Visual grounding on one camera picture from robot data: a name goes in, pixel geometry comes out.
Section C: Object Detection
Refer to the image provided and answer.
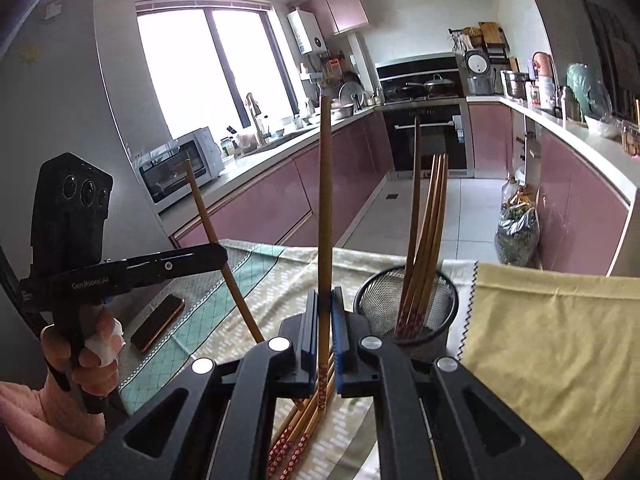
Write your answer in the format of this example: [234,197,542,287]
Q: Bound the yellow cloth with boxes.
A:
[458,263,639,479]

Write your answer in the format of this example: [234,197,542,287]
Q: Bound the wall rack with boards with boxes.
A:
[448,22,510,65]

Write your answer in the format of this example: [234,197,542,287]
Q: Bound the round steel pot lid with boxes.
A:
[338,81,366,110]

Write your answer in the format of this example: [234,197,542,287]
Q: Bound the pink base cabinets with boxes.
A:
[466,96,639,278]
[200,108,393,246]

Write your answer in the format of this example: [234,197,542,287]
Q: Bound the pink thermos jug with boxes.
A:
[532,51,556,115]

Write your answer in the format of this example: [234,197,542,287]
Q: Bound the pink sleeve forearm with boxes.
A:
[1,377,105,479]

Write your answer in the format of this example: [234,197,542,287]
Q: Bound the pink upper cabinet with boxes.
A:
[299,0,369,38]

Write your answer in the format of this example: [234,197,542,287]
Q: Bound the white wall water heater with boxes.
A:
[288,8,326,55]

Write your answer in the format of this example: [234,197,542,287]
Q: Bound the green wrapped bundle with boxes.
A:
[566,63,613,120]

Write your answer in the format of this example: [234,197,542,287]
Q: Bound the bamboo chopstick red end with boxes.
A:
[267,392,326,479]
[279,359,334,480]
[395,115,422,337]
[318,96,333,412]
[400,155,442,339]
[183,160,266,345]
[409,154,448,338]
[267,400,309,479]

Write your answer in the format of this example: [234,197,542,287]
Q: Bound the black range hood stove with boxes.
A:
[375,52,464,103]

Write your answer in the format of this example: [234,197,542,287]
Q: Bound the large kitchen window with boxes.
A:
[137,6,300,141]

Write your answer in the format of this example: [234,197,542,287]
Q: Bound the patterned beige green tablecloth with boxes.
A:
[106,237,482,480]

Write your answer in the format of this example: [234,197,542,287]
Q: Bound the smartphone with orange case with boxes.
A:
[130,294,186,353]

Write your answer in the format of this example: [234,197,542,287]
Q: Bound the black wok with lid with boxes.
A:
[405,74,457,99]

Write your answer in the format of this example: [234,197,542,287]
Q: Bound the white microwave oven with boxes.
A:
[134,127,224,214]

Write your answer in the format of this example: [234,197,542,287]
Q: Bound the left hand with bandage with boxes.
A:
[40,307,124,415]

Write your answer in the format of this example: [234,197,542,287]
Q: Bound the black mesh utensil cup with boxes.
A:
[354,266,459,363]

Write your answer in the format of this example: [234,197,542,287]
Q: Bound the pink left base cabinets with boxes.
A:
[200,108,393,246]

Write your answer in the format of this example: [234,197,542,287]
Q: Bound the black built-in oven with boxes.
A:
[382,99,474,178]

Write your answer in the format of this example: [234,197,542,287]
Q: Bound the pink right base cabinets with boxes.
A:
[466,96,639,278]

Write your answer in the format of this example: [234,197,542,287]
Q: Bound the white rice cooker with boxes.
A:
[464,50,495,96]

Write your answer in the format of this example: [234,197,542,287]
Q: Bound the chrome sink faucet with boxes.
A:
[245,92,267,146]

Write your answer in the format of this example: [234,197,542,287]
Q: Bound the steel stock pot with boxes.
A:
[500,70,529,101]

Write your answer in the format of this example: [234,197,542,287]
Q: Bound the bag of vegetables on floor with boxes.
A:
[495,174,540,266]

